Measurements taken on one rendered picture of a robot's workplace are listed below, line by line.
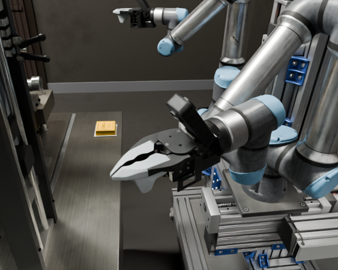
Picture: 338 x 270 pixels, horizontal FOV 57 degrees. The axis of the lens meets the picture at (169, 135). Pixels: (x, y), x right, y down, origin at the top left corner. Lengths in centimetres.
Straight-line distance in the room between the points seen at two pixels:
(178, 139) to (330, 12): 45
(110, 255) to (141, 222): 128
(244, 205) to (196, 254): 65
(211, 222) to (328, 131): 47
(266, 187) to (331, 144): 27
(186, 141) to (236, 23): 99
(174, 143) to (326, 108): 44
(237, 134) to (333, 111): 33
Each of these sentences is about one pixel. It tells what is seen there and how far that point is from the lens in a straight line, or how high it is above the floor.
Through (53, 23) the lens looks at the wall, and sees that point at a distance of 354.
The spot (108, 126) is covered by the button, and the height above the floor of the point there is 92.
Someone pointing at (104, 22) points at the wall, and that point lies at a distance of 348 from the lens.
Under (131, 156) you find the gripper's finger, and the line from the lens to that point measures 50.
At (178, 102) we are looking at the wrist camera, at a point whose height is 132.
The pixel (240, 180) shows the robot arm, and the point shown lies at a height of 109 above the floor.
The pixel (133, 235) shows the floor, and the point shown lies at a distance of 199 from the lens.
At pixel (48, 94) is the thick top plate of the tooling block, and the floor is 103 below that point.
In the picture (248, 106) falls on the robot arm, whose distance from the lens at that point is 61.
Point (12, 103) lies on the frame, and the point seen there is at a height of 126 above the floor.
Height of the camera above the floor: 153
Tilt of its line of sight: 32 degrees down
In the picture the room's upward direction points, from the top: 2 degrees clockwise
